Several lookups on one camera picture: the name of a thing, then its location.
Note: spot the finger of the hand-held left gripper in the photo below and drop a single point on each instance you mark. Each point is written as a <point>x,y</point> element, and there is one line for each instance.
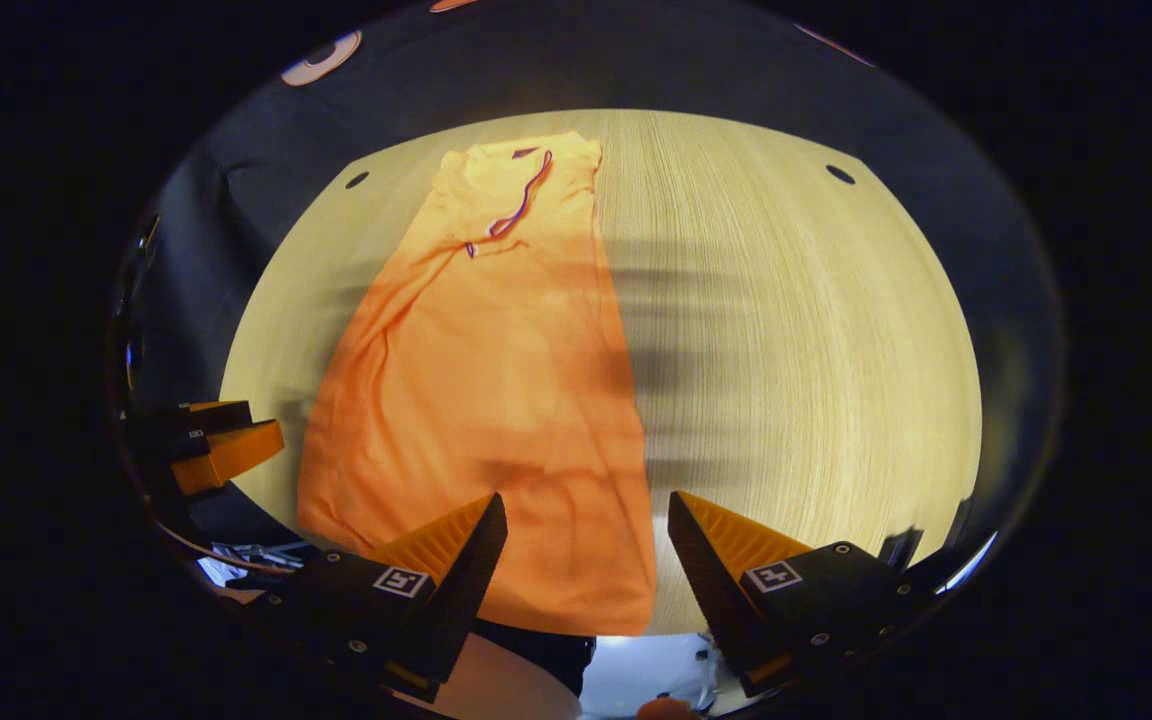
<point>236,455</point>
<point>196,418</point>

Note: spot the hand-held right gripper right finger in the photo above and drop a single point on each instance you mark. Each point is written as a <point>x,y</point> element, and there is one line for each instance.
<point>716,600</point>

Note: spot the orange T-shirt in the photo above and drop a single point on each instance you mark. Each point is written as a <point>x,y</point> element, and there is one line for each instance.
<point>476,400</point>

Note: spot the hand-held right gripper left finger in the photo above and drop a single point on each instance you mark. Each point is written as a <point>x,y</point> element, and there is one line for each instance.
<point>456,600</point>

